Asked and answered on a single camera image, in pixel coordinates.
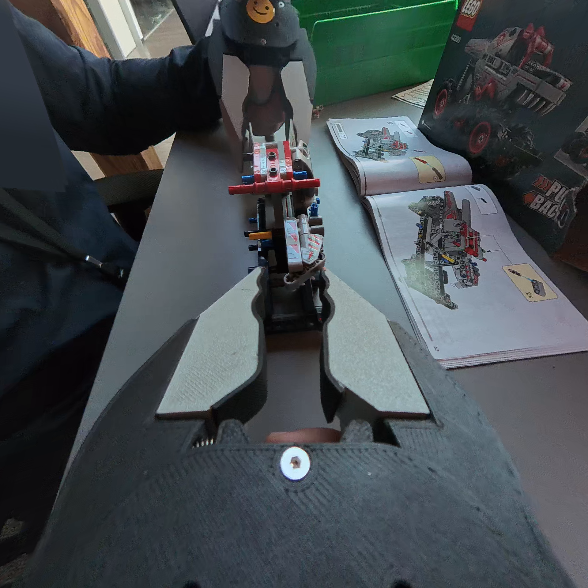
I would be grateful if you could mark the person's left forearm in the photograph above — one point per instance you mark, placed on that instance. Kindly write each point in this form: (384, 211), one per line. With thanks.
(138, 92)

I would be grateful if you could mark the grey and red lego model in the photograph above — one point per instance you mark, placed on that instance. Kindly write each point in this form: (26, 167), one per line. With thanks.
(285, 202)

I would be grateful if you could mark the person's left hand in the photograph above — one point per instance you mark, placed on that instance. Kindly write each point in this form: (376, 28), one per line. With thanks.
(265, 99)

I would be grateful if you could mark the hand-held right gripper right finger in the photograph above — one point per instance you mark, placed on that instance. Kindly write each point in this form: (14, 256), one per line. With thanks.
(372, 353)

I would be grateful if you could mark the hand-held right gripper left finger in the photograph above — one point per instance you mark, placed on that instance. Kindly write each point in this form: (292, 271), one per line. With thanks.
(216, 349)

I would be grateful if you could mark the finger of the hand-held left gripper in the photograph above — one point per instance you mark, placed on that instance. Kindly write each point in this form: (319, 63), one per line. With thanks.
(234, 92)
(297, 92)

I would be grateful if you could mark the person's dark navy jacket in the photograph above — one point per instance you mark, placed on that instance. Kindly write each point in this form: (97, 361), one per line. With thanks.
(46, 321)

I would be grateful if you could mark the dark lego set box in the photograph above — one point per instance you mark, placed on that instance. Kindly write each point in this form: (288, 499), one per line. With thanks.
(514, 105)

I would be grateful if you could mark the black chair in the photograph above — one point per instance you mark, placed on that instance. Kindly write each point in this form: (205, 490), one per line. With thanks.
(128, 202)

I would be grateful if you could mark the person's right hand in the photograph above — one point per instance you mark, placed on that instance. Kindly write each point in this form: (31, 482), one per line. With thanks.
(303, 435)

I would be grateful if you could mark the open lego instruction booklet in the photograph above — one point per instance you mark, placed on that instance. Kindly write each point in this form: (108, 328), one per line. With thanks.
(459, 275)

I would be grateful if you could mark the green plastic bin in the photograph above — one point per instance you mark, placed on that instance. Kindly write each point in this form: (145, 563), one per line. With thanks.
(376, 50)

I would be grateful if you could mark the small paper leaflet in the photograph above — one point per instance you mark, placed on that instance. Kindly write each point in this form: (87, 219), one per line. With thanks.
(415, 95)

